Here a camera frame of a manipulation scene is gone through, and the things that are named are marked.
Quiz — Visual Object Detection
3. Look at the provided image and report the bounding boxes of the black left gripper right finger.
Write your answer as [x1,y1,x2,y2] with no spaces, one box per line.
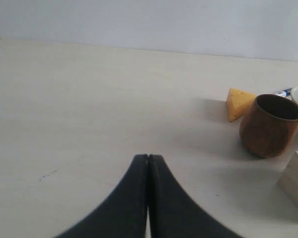
[148,155,240,238]

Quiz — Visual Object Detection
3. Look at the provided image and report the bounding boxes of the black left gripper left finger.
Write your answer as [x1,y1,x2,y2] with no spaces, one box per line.
[57,155,149,238]

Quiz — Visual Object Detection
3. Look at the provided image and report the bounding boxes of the light wooden cube block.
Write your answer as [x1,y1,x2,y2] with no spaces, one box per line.
[277,151,298,208]

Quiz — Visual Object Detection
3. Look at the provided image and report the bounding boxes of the yellow cheese wedge toy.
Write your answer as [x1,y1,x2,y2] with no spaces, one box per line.
[226,88,257,122]

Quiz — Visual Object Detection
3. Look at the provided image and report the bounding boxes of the brown wooden cup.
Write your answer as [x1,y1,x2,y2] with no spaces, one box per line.
[239,94,298,158]

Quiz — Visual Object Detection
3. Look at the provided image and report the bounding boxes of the black marker pen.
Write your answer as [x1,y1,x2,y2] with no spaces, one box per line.
[274,88,292,97]

